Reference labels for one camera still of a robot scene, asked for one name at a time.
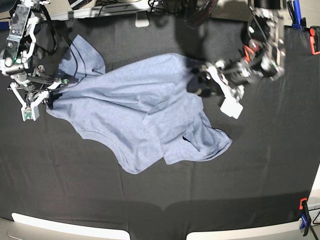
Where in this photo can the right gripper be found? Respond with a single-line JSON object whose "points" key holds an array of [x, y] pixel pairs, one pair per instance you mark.
{"points": [[37, 82]]}

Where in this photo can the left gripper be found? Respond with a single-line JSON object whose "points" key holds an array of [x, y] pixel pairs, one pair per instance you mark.
{"points": [[228, 80]]}

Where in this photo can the light blue t-shirt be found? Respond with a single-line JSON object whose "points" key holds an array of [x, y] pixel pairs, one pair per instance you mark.
{"points": [[141, 111]]}

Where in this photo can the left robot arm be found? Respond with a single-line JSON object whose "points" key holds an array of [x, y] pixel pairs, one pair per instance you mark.
{"points": [[264, 55]]}

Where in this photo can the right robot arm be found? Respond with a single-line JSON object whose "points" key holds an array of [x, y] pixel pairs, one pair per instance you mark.
{"points": [[32, 36]]}

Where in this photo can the black table cloth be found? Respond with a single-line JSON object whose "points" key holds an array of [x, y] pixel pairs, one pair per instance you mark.
{"points": [[48, 171]]}

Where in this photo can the right rear blue clamp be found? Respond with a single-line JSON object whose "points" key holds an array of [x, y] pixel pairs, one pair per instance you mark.
{"points": [[294, 9]]}

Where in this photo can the right rear orange clamp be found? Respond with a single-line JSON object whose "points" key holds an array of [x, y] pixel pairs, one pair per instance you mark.
{"points": [[314, 39]]}

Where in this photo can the right front orange blue clamp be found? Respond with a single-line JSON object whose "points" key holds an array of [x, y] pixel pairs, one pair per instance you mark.
{"points": [[305, 217]]}

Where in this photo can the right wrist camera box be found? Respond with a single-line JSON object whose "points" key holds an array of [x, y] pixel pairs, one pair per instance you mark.
{"points": [[30, 113]]}

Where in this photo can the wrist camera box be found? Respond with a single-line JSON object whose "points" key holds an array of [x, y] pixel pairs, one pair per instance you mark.
{"points": [[30, 113], [231, 108]]}

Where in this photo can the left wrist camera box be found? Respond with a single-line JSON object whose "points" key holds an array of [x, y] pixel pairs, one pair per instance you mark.
{"points": [[231, 108]]}

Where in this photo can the white camera mount foot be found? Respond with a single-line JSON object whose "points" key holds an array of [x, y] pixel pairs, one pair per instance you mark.
{"points": [[142, 19]]}

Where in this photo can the aluminium frame rail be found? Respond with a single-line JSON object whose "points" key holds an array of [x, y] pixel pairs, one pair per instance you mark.
{"points": [[64, 14]]}

